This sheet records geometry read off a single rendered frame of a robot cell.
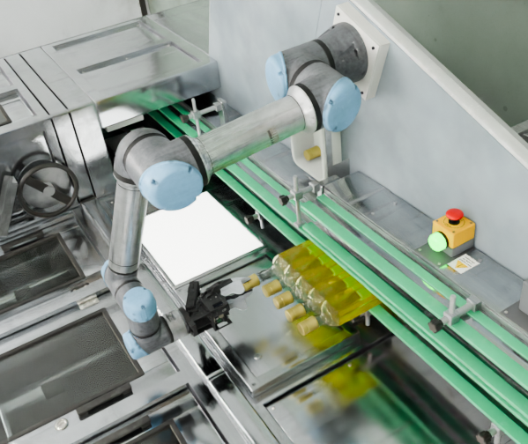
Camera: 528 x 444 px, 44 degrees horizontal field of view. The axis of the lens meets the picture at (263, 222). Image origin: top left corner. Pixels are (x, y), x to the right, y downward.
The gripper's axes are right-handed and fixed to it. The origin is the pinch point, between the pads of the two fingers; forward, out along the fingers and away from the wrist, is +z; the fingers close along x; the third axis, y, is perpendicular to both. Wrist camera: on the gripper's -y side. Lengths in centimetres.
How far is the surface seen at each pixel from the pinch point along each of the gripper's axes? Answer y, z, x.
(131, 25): -158, 35, 25
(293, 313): 18.2, 3.9, 0.9
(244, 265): -21.2, 9.8, -12.0
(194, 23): -135, 55, 26
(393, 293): 32.1, 24.3, 5.8
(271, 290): 7.1, 4.1, 0.8
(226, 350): 6.9, -11.6, -12.0
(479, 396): 61, 24, -4
